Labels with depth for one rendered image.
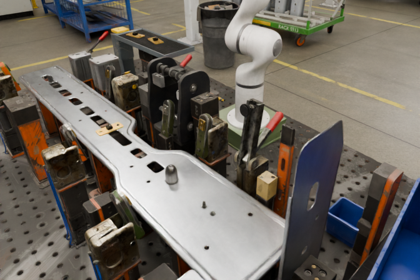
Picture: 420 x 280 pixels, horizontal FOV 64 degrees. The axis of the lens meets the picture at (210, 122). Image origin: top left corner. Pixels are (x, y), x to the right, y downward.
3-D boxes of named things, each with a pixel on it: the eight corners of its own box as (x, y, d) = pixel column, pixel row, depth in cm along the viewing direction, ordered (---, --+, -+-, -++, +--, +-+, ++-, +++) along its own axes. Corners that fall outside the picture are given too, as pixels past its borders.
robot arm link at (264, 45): (246, 72, 147) (248, 19, 134) (283, 85, 137) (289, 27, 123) (229, 82, 140) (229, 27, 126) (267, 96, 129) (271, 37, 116)
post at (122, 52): (124, 117, 174) (109, 33, 151) (137, 112, 178) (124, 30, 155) (132, 122, 169) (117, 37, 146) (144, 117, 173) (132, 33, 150)
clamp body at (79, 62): (81, 122, 171) (63, 54, 152) (101, 114, 177) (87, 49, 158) (89, 129, 164) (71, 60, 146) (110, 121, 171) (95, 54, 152)
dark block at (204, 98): (196, 202, 120) (189, 97, 98) (210, 192, 124) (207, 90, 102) (205, 209, 117) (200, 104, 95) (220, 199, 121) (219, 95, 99)
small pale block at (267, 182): (250, 275, 95) (256, 176, 76) (259, 267, 97) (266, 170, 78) (260, 284, 93) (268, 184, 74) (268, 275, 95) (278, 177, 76)
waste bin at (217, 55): (190, 63, 427) (187, 4, 390) (222, 54, 455) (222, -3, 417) (214, 75, 393) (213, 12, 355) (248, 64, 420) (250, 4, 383)
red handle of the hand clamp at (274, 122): (236, 156, 82) (273, 107, 85) (239, 160, 84) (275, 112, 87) (249, 164, 80) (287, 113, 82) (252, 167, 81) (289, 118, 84)
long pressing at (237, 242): (9, 79, 147) (8, 76, 147) (60, 65, 160) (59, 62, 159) (229, 309, 58) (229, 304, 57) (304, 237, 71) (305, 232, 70)
